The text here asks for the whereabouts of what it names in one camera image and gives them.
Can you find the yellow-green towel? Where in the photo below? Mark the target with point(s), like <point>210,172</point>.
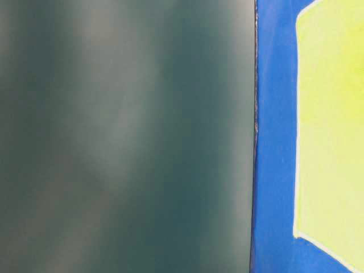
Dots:
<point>328,209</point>

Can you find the blue table cloth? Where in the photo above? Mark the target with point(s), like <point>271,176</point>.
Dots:
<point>275,249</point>

